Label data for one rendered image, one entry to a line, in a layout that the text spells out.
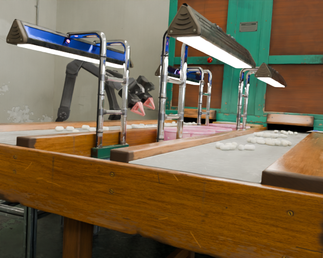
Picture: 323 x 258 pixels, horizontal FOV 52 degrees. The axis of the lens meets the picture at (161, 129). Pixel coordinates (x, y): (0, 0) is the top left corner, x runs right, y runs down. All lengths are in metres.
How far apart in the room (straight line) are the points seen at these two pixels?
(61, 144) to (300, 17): 1.94
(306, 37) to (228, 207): 1.98
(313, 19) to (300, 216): 2.02
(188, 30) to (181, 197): 0.37
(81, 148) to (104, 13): 3.05
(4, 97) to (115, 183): 3.11
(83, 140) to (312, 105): 1.72
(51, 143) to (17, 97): 2.91
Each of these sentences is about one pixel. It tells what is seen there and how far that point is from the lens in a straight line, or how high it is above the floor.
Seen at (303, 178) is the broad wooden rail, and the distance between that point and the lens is 0.66.
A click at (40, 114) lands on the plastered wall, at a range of 4.21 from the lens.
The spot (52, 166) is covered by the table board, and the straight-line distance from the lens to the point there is 0.90.
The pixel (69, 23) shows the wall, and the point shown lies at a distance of 4.33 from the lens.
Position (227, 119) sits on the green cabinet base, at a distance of 2.56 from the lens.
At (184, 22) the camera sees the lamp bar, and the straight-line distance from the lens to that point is 0.80.
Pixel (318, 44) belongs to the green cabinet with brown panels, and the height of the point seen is 1.34.
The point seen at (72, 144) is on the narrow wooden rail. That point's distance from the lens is 1.11.
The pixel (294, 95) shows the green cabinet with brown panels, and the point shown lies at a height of 1.00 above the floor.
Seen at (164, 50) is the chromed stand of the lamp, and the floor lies 1.04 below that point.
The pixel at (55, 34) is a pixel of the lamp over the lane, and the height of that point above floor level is 1.10.
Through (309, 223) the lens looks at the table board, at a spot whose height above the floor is 0.69.
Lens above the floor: 0.88
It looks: 4 degrees down
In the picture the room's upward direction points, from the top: 3 degrees clockwise
